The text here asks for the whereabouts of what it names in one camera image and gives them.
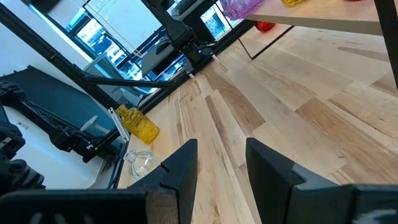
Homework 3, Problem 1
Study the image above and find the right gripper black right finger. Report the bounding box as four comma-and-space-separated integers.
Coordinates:
246, 138, 355, 224

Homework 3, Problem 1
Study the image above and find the clear embossed glass bottle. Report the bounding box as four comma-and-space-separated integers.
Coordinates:
123, 149, 158, 183

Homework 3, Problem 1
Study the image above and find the red cone glass vase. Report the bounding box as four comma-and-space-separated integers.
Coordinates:
254, 21, 277, 33

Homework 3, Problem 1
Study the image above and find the yellow textured glass bottle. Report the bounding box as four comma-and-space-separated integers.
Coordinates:
116, 104, 161, 146

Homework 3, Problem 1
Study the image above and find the purple ribbed glass bottle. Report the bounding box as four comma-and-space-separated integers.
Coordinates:
219, 0, 266, 21

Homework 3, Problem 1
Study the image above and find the wooden shelf black metal frame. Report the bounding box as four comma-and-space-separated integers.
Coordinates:
238, 0, 398, 91

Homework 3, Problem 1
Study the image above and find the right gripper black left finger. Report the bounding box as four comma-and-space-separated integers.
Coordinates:
129, 139, 199, 224

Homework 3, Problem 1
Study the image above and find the silver table edge bracket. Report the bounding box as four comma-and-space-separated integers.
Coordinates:
108, 107, 130, 142

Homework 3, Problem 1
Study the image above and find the large window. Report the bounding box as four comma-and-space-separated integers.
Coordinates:
27, 0, 246, 94

